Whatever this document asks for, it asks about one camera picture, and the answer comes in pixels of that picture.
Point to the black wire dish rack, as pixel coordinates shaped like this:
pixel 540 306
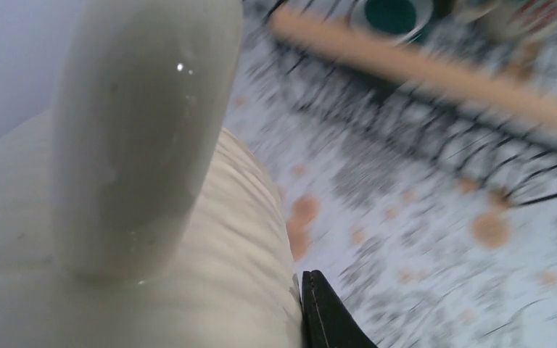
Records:
pixel 497 152

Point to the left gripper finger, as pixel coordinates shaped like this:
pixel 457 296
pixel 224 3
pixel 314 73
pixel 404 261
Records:
pixel 328 323

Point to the floral pastel mug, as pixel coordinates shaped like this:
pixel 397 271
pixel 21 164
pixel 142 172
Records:
pixel 507 21

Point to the cream ribbed mug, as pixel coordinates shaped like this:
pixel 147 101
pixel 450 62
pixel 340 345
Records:
pixel 129 216

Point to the left wooden rack handle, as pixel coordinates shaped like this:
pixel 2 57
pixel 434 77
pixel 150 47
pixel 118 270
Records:
pixel 373 53

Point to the dark green mug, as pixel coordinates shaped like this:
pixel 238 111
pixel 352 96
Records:
pixel 403 21

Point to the floral tablecloth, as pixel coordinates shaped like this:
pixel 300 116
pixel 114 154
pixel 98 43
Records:
pixel 419 256

